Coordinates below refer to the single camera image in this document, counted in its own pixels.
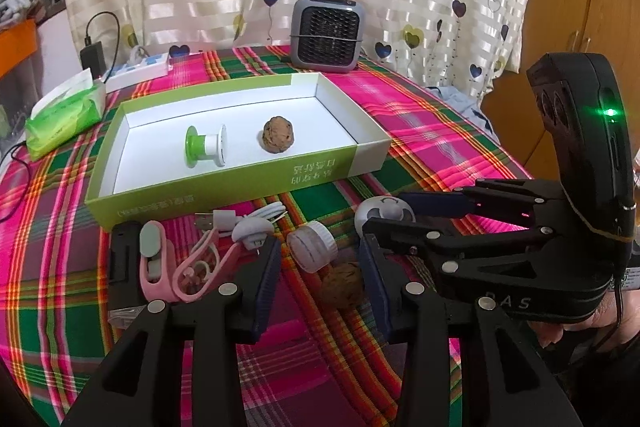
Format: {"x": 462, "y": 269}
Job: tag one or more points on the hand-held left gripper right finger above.
{"x": 375, "y": 292}

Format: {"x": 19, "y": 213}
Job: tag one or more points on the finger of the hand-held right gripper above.
{"x": 400, "y": 234}
{"x": 435, "y": 203}

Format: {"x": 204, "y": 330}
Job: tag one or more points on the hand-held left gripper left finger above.
{"x": 267, "y": 287}

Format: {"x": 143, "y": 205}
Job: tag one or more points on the white and grey round gadget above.
{"x": 380, "y": 209}

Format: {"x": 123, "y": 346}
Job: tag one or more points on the brown walnut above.
{"x": 279, "y": 134}
{"x": 342, "y": 284}

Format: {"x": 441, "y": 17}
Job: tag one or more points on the black rectangular object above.
{"x": 124, "y": 257}

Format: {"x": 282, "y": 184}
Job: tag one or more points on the green and white cardboard box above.
{"x": 240, "y": 117}

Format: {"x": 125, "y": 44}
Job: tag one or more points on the person's right forearm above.
{"x": 590, "y": 382}

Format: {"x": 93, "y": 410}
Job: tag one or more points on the person's right hand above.
{"x": 607, "y": 324}

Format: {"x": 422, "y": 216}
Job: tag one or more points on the small white ribbed jar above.
{"x": 312, "y": 247}

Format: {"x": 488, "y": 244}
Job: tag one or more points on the white cloth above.
{"x": 465, "y": 99}

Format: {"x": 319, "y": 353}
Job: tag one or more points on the pink and grey folding tool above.
{"x": 155, "y": 257}

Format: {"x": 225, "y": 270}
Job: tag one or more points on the small silver metal object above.
{"x": 125, "y": 318}

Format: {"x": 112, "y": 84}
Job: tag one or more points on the green and white spool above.
{"x": 205, "y": 146}

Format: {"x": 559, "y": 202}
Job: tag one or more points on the grey mini heater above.
{"x": 327, "y": 32}

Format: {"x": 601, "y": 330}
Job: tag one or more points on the white power strip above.
{"x": 140, "y": 71}

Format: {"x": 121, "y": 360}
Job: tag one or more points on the green tissue pack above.
{"x": 65, "y": 117}

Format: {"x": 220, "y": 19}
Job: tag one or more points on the white plug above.
{"x": 140, "y": 53}

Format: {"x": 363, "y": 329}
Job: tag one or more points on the orange plastic basin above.
{"x": 17, "y": 47}

